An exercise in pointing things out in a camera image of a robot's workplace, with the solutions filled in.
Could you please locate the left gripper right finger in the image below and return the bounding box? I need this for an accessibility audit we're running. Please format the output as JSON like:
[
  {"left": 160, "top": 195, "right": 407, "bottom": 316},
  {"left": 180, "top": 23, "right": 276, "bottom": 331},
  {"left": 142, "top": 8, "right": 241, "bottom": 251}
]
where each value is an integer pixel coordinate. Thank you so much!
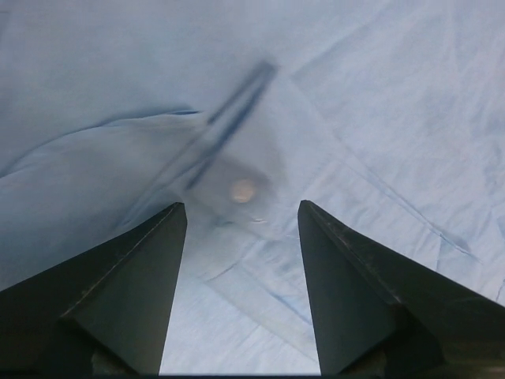
[{"left": 297, "top": 201, "right": 504, "bottom": 375}]

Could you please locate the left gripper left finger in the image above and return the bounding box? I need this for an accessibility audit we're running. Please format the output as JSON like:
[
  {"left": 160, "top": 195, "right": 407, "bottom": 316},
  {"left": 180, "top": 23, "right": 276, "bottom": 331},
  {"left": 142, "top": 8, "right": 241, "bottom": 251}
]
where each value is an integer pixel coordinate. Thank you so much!
[{"left": 1, "top": 203, "right": 187, "bottom": 375}]

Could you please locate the light blue long sleeve shirt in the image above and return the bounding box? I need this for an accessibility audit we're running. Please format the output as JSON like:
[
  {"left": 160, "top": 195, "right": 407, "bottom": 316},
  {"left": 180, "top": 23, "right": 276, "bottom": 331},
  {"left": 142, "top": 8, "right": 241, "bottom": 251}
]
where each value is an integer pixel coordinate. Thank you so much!
[{"left": 1, "top": 1, "right": 504, "bottom": 373}]

